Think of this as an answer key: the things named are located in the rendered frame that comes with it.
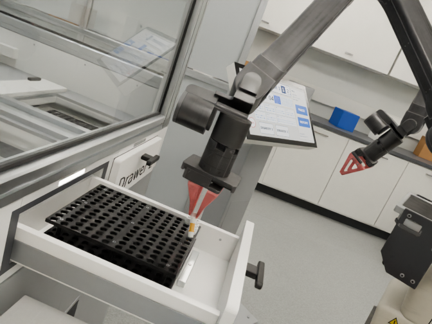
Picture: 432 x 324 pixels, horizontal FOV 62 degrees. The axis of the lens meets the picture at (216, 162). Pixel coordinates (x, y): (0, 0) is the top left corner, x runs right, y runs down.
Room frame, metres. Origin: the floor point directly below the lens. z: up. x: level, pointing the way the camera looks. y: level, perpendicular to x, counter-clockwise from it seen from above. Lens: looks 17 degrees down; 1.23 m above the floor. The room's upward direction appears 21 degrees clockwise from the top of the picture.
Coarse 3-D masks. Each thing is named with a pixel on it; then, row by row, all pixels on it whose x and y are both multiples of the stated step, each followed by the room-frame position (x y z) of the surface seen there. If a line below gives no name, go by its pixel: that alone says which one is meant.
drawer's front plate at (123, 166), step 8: (144, 144) 0.91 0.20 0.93; (152, 144) 0.94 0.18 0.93; (160, 144) 1.02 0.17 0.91; (128, 152) 0.81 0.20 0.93; (136, 152) 0.83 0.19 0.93; (144, 152) 0.89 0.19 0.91; (152, 152) 0.97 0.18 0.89; (120, 160) 0.75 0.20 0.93; (128, 160) 0.78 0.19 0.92; (136, 160) 0.84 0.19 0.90; (112, 168) 0.74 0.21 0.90; (120, 168) 0.75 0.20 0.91; (128, 168) 0.80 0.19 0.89; (136, 168) 0.87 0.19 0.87; (144, 168) 0.94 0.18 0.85; (152, 168) 1.03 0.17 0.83; (112, 176) 0.74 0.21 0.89; (120, 176) 0.76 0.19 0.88; (128, 176) 0.82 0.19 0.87; (144, 176) 0.96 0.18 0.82; (120, 184) 0.78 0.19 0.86; (128, 184) 0.84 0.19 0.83
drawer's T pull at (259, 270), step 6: (252, 264) 0.55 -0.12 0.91; (258, 264) 0.56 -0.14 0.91; (264, 264) 0.57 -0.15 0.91; (246, 270) 0.53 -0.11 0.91; (252, 270) 0.54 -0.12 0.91; (258, 270) 0.54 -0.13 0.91; (252, 276) 0.53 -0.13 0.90; (258, 276) 0.52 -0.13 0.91; (258, 282) 0.51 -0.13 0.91; (258, 288) 0.51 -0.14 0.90
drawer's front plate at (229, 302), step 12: (252, 228) 0.66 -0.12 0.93; (240, 240) 0.61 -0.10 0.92; (240, 252) 0.55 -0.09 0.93; (228, 264) 0.66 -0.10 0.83; (240, 264) 0.51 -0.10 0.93; (228, 276) 0.54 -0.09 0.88; (240, 276) 0.48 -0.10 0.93; (228, 288) 0.47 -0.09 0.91; (240, 288) 0.45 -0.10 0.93; (228, 300) 0.41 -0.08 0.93; (228, 312) 0.40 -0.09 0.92
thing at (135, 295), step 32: (64, 192) 0.59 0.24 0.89; (128, 192) 0.68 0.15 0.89; (32, 224) 0.51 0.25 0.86; (32, 256) 0.44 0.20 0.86; (64, 256) 0.44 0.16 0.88; (96, 256) 0.45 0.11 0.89; (224, 256) 0.66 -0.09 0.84; (96, 288) 0.43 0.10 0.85; (128, 288) 0.43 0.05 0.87; (160, 288) 0.43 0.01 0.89; (192, 288) 0.54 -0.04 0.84; (160, 320) 0.42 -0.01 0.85; (192, 320) 0.42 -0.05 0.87
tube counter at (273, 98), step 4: (268, 96) 1.51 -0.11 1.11; (272, 96) 1.54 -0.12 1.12; (276, 96) 1.57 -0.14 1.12; (280, 96) 1.59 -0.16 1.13; (272, 100) 1.53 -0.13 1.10; (276, 100) 1.55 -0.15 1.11; (280, 100) 1.58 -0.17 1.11; (284, 100) 1.61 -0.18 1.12; (288, 100) 1.63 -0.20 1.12; (280, 104) 1.57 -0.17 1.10; (284, 104) 1.59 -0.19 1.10; (288, 104) 1.62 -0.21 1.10; (292, 104) 1.65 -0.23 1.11; (292, 108) 1.64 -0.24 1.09
